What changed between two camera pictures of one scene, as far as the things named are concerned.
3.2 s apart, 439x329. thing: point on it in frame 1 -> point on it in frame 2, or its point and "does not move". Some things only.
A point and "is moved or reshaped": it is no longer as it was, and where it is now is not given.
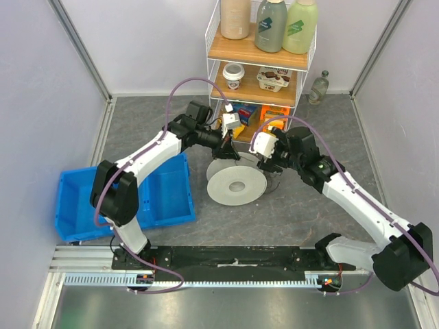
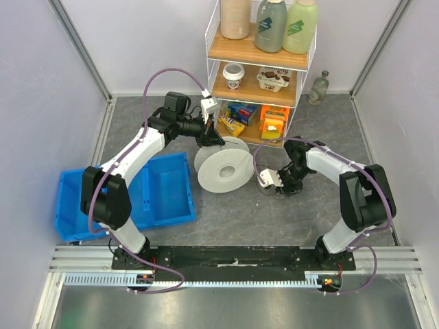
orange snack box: (267, 112) does not move
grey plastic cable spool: (235, 181) is moved or reshaped
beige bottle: (234, 18) does not move
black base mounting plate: (309, 259) does not move
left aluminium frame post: (89, 60) does not move
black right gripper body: (273, 162) -> (285, 179)
